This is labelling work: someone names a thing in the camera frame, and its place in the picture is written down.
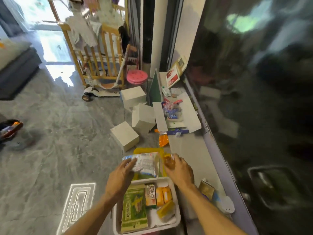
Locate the person's left hand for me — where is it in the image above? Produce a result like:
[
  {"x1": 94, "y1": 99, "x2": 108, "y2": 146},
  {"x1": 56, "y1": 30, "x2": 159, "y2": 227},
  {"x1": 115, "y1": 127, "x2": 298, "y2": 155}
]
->
[{"x1": 105, "y1": 158, "x2": 137, "y2": 201}]

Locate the person's right hand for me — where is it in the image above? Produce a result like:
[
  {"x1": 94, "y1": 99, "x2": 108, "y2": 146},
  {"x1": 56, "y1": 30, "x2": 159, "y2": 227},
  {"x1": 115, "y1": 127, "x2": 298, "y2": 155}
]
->
[{"x1": 163, "y1": 153, "x2": 195, "y2": 191}]

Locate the clear blue snack bag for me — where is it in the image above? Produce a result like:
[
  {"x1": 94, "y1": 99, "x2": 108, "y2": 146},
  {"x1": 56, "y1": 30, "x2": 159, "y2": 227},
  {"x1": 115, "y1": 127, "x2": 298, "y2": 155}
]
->
[{"x1": 122, "y1": 153, "x2": 159, "y2": 178}]

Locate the green seed snack bag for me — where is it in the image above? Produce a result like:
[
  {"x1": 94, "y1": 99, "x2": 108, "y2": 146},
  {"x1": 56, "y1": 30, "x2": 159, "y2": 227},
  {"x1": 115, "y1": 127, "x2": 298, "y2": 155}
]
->
[{"x1": 120, "y1": 184, "x2": 148, "y2": 234}]

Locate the green-edged biscuit snack box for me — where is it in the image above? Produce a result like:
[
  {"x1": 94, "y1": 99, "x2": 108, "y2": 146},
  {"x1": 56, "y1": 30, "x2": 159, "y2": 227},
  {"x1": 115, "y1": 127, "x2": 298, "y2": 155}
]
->
[{"x1": 145, "y1": 184, "x2": 157, "y2": 208}]

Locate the orange snack bag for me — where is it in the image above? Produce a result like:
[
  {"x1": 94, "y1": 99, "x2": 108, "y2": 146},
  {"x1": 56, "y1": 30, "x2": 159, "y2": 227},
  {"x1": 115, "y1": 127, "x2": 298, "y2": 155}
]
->
[{"x1": 154, "y1": 129, "x2": 170, "y2": 148}]

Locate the small yellow snack pack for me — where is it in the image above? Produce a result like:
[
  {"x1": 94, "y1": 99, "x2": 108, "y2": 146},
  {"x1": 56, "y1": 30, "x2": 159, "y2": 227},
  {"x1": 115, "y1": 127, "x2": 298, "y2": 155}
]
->
[{"x1": 156, "y1": 200, "x2": 176, "y2": 222}]

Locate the person's left forearm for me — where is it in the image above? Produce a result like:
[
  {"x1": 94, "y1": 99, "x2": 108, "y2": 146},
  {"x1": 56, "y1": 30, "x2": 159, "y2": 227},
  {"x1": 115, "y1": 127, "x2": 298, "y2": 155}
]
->
[{"x1": 62, "y1": 193, "x2": 123, "y2": 235}]

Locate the person's right forearm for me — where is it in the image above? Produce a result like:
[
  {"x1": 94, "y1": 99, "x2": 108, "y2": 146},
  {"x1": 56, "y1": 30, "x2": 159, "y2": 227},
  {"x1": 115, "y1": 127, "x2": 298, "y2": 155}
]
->
[{"x1": 181, "y1": 184, "x2": 247, "y2": 235}]

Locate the grey television cabinet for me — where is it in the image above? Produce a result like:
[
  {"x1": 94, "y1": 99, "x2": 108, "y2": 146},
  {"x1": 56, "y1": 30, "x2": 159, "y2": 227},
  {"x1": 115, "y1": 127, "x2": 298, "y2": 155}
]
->
[{"x1": 159, "y1": 70, "x2": 235, "y2": 235}]

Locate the tan paper box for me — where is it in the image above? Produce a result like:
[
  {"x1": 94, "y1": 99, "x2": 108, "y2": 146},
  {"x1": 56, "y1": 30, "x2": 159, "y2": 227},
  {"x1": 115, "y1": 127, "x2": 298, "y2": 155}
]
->
[{"x1": 198, "y1": 180, "x2": 216, "y2": 201}]

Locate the white storage basket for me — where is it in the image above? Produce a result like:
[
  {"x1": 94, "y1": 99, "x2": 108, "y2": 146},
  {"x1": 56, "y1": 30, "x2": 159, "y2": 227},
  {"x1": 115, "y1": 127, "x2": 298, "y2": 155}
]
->
[{"x1": 112, "y1": 177, "x2": 181, "y2": 235}]

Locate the yellow inflatable tray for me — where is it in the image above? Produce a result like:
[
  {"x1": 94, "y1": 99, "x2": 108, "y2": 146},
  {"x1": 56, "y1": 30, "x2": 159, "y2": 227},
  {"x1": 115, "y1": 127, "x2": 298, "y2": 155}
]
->
[{"x1": 133, "y1": 147, "x2": 167, "y2": 180}]

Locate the white lidded cup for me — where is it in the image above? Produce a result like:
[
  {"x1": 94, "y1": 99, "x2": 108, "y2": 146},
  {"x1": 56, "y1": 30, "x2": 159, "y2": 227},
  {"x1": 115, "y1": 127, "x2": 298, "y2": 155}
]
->
[{"x1": 221, "y1": 196, "x2": 235, "y2": 214}]

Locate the open white cardboard box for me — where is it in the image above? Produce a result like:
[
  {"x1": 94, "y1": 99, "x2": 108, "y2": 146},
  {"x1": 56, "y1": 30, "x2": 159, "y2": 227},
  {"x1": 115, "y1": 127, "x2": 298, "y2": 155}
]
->
[{"x1": 152, "y1": 91, "x2": 202, "y2": 137}]

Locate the pile of colourful packets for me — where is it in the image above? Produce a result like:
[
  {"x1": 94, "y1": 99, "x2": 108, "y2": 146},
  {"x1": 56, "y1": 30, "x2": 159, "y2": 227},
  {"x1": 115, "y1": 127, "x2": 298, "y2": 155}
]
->
[{"x1": 161, "y1": 98, "x2": 183, "y2": 119}]

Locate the green board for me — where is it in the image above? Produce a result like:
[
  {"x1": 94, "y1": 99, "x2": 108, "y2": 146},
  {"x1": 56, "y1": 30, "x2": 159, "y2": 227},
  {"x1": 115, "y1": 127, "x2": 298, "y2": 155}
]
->
[{"x1": 148, "y1": 69, "x2": 164, "y2": 107}]

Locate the white kick scooter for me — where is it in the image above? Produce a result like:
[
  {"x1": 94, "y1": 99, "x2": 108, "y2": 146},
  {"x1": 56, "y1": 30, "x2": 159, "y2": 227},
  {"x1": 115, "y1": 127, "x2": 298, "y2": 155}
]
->
[{"x1": 82, "y1": 44, "x2": 130, "y2": 102}]

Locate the pink round stool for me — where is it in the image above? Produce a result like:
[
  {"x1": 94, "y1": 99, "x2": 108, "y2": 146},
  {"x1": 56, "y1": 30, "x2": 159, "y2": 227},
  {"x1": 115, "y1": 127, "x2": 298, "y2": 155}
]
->
[{"x1": 126, "y1": 70, "x2": 149, "y2": 86}]

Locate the black television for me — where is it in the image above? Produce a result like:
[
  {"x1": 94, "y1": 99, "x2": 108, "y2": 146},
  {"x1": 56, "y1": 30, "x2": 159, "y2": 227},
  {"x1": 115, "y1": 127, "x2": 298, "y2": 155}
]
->
[{"x1": 186, "y1": 0, "x2": 313, "y2": 235}]

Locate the grey waste bin black liner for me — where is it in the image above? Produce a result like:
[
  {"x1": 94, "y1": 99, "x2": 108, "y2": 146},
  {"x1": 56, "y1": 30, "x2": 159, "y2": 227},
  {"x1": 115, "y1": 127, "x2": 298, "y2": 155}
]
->
[{"x1": 0, "y1": 119, "x2": 34, "y2": 149}]

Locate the small wooden chair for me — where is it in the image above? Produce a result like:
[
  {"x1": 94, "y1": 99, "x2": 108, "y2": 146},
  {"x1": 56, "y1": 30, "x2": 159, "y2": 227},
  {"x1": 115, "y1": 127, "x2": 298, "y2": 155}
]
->
[{"x1": 126, "y1": 44, "x2": 140, "y2": 71}]

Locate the wooden crib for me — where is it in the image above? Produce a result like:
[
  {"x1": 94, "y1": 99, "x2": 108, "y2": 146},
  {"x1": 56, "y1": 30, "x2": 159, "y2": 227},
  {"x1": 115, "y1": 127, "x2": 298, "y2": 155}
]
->
[{"x1": 48, "y1": 0, "x2": 127, "y2": 87}]

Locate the white tower air conditioner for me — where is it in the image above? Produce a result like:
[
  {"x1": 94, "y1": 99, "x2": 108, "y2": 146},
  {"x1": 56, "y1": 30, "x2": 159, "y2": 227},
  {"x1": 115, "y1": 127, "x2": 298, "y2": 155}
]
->
[{"x1": 139, "y1": 0, "x2": 169, "y2": 71}]

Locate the dark grey sofa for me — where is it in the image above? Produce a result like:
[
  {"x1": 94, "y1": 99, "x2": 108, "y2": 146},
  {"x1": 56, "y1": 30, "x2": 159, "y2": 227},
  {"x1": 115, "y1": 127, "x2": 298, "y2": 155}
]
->
[{"x1": 0, "y1": 39, "x2": 42, "y2": 101}]

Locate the white cloth heap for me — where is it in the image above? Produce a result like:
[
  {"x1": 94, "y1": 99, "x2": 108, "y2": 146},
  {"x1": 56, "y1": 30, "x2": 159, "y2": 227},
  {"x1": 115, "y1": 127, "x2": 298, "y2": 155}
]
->
[{"x1": 65, "y1": 0, "x2": 125, "y2": 47}]

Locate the red picture frame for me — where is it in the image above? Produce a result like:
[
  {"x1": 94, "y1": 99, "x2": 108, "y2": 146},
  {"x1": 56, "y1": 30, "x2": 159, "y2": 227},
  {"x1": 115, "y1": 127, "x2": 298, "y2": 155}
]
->
[{"x1": 166, "y1": 63, "x2": 181, "y2": 88}]

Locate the pale picture frame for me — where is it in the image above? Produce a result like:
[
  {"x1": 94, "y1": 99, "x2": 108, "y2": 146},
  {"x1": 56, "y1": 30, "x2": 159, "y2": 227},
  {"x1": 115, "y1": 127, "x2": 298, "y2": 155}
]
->
[{"x1": 176, "y1": 55, "x2": 188, "y2": 71}]

